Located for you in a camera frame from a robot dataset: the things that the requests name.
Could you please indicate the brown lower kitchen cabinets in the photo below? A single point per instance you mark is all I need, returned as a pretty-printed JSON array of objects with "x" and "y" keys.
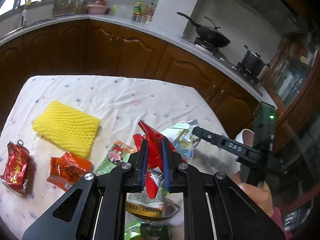
[{"x": 100, "y": 48}]

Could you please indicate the red snack wrapper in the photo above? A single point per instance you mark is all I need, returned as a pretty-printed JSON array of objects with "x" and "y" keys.
[{"x": 155, "y": 174}]

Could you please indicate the range hood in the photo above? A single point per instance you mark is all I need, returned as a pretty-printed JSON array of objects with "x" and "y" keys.
[{"x": 278, "y": 13}]

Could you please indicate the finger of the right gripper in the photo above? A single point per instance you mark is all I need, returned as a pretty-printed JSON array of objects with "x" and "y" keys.
[{"x": 222, "y": 142}]

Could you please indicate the yellow foam fruit net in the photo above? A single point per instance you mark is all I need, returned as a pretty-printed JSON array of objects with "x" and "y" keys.
[{"x": 68, "y": 128}]

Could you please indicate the crushed red drink can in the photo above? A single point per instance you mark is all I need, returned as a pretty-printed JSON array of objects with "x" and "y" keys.
[{"x": 16, "y": 172}]

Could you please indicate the green milk carton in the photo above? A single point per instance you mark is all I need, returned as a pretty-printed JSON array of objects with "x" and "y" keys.
[{"x": 118, "y": 154}]

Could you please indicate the pink white trash bin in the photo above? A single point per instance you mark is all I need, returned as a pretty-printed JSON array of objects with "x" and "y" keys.
[{"x": 246, "y": 137}]

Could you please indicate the glass door wooden cabinet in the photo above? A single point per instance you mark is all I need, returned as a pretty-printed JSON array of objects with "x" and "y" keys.
[{"x": 292, "y": 81}]

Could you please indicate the kitchen faucet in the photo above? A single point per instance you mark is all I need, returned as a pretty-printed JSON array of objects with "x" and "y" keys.
[{"x": 24, "y": 13}]

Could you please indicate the dish drying rack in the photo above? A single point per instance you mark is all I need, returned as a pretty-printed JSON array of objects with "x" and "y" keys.
[{"x": 64, "y": 7}]

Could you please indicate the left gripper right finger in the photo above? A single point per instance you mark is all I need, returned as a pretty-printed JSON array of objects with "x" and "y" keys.
[{"x": 175, "y": 177}]

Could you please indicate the green juice pouch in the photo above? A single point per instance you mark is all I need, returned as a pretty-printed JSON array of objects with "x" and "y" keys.
[{"x": 161, "y": 208}]

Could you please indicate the dark stock pot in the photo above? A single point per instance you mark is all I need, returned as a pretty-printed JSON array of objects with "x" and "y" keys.
[{"x": 253, "y": 62}]

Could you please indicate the paper wrapper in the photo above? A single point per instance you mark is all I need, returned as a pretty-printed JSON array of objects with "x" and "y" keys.
[{"x": 182, "y": 137}]

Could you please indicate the orange snack wrapper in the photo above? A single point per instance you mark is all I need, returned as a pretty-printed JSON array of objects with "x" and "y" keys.
[{"x": 65, "y": 171}]

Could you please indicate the pink basin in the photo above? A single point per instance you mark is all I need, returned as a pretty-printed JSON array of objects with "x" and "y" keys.
[{"x": 99, "y": 7}]

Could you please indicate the floral white tablecloth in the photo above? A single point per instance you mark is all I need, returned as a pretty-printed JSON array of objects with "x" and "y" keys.
[{"x": 118, "y": 102}]

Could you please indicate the gas stove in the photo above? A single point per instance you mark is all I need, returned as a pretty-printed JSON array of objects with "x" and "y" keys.
[{"x": 234, "y": 71}]

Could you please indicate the black wok with lid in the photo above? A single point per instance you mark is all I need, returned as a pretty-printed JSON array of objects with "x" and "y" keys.
[{"x": 209, "y": 34}]

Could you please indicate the green crumpled wrapper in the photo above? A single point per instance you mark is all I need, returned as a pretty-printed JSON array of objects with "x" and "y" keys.
[{"x": 147, "y": 230}]

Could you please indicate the person right hand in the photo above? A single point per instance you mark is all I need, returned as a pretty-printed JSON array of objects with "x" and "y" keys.
[{"x": 261, "y": 196}]

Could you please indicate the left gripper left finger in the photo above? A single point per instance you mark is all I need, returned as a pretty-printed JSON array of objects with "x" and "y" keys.
[{"x": 135, "y": 179}]

